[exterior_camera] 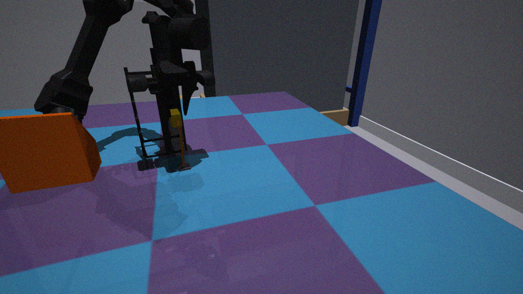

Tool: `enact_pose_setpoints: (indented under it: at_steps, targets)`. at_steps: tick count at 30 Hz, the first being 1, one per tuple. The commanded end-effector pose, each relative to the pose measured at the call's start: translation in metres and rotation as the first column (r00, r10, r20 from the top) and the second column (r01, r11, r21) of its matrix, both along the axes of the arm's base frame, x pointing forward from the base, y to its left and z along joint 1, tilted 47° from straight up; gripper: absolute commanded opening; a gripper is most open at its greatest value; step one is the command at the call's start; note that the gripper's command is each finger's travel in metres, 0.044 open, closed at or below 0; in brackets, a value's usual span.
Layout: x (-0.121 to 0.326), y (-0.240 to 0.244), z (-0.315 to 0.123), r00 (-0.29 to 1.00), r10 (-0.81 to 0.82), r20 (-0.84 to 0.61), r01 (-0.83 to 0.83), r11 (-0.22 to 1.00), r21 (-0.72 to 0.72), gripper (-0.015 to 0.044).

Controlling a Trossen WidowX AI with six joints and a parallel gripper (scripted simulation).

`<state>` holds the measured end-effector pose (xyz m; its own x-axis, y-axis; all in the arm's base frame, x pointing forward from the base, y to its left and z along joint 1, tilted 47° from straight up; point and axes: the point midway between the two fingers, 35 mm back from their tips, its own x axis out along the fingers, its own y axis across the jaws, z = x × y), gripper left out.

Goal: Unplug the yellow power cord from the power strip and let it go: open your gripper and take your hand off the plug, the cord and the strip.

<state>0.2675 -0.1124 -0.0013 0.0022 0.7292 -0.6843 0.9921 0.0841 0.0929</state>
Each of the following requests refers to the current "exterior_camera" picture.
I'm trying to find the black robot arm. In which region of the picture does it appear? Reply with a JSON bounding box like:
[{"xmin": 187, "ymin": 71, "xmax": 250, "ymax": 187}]
[{"xmin": 34, "ymin": 0, "xmax": 210, "ymax": 124}]

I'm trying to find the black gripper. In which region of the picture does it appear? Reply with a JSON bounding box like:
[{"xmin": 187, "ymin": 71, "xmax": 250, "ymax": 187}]
[{"xmin": 126, "ymin": 48, "xmax": 215, "ymax": 117}]

